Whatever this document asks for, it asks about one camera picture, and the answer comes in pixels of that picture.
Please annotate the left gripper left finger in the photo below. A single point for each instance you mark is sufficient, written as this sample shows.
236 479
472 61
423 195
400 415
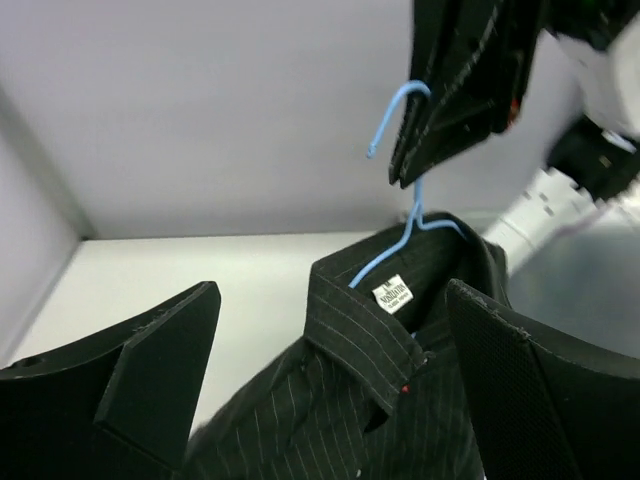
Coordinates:
117 404

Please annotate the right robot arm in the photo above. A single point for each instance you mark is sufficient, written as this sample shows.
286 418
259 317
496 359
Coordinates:
597 157

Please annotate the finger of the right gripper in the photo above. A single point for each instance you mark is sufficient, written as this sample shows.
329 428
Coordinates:
482 81
434 22

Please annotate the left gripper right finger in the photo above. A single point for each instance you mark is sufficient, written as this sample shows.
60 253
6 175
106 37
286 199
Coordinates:
544 404

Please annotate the black pinstriped shirt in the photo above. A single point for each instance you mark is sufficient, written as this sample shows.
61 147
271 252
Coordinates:
372 389

